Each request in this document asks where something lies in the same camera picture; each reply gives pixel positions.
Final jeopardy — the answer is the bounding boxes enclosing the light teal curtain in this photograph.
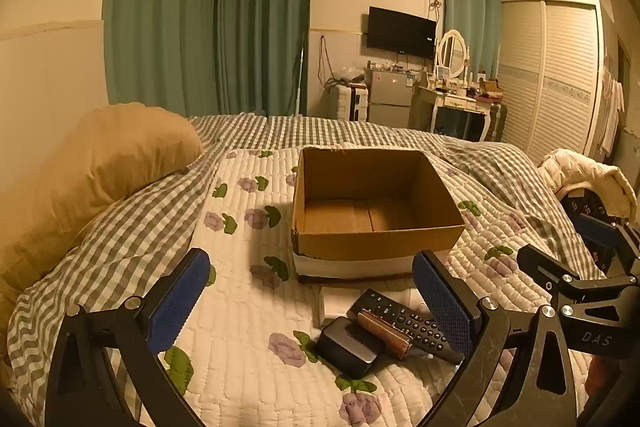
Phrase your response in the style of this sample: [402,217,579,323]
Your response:
[441,0,502,80]

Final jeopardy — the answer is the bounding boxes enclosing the black remote control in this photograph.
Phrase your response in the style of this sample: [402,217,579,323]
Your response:
[348,288,465,365]

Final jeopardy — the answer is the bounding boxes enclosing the dark suitcase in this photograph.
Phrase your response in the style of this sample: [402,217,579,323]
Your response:
[482,102,508,142]

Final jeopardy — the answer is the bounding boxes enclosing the white oval mirror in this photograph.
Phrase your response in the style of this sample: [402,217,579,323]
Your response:
[436,29,471,80]

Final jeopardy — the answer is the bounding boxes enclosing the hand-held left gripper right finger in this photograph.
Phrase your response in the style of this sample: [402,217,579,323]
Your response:
[411,249,583,427]

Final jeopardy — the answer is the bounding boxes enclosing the beige pillow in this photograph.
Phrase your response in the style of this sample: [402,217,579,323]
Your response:
[0,103,205,323]

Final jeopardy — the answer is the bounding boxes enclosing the dark wall cables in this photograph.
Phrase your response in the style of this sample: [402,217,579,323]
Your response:
[317,34,351,90]

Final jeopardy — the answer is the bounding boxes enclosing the white louvered wardrobe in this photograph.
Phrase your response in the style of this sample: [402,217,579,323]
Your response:
[500,0,617,165]

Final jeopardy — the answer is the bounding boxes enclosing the white box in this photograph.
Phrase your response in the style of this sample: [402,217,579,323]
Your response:
[318,287,426,325]

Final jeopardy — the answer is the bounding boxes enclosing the white puffer jacket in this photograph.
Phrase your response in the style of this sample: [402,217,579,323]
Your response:
[537,148,638,223]

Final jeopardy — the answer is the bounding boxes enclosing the white pole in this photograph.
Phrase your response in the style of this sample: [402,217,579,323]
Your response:
[295,32,307,118]

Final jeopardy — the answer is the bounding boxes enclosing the silver fridge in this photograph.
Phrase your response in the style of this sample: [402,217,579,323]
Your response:
[366,68,416,128]

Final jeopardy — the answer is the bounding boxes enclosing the brown rectangular case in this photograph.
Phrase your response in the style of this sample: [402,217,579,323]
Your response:
[357,311,413,360]

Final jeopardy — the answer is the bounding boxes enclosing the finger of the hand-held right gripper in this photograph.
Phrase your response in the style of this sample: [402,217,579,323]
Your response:
[575,213,640,275]
[516,244,640,323]

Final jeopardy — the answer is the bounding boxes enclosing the black wall television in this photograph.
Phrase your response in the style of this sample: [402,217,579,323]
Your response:
[366,6,437,60]

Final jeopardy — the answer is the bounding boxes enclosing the white dressing table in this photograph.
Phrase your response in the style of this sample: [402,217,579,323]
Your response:
[412,84,493,142]

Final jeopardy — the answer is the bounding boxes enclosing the white floral quilt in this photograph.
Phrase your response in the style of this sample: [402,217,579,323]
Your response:
[135,147,601,427]

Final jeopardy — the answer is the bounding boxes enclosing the clear plastic bag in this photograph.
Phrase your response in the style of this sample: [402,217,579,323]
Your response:
[337,67,368,85]

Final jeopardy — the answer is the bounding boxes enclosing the green curtain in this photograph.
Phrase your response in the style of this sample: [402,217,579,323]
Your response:
[215,0,311,118]
[102,0,221,118]

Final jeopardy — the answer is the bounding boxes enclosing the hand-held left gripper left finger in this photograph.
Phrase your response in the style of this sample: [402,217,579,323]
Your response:
[45,248,211,427]

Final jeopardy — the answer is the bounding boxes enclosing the black power adapter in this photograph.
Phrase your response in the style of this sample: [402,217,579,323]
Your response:
[316,317,381,380]

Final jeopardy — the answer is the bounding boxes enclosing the hanging white towels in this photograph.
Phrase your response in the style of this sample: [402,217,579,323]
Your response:
[597,57,626,155]

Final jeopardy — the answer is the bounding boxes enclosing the white suitcase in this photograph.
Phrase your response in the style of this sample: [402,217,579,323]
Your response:
[334,84,371,122]

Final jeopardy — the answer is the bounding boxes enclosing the dark printed garment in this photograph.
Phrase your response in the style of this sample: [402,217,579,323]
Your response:
[557,187,616,258]

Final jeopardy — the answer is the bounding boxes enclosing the person's right hand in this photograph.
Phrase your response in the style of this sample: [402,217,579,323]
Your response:
[586,354,610,400]

